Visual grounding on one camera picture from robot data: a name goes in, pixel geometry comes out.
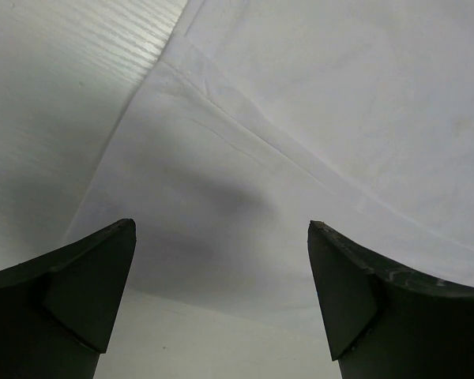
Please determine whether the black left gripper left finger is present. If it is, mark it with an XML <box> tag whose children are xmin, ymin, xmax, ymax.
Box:
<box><xmin>0</xmin><ymin>219</ymin><xmax>136</xmax><ymax>378</ymax></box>

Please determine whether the white t shirt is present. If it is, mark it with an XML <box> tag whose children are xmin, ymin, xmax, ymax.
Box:
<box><xmin>67</xmin><ymin>1</ymin><xmax>474</xmax><ymax>335</ymax></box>

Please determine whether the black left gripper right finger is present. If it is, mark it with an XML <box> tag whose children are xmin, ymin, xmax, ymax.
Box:
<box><xmin>307</xmin><ymin>221</ymin><xmax>474</xmax><ymax>378</ymax></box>

